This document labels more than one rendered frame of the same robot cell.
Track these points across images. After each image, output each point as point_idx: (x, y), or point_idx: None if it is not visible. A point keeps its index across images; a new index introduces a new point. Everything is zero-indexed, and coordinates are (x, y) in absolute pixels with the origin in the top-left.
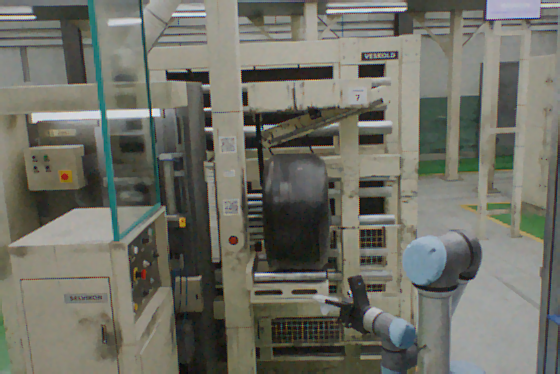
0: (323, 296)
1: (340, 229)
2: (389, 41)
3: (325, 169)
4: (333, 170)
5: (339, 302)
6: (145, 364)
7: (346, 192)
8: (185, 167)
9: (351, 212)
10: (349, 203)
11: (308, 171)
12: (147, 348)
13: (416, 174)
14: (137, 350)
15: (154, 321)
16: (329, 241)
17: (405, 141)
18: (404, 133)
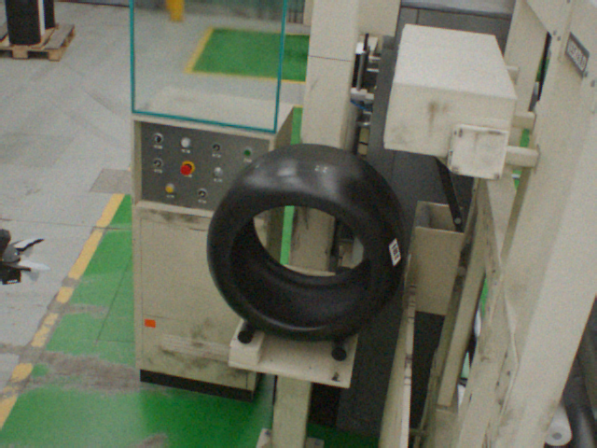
0: (31, 240)
1: (404, 364)
2: (592, 19)
3: (267, 190)
4: (491, 276)
5: (8, 245)
6: (148, 234)
7: (480, 334)
8: (371, 120)
9: (471, 378)
10: (476, 359)
11: (249, 174)
12: (158, 227)
13: (499, 413)
14: (134, 212)
15: (189, 221)
16: (227, 286)
17: (521, 315)
18: (527, 295)
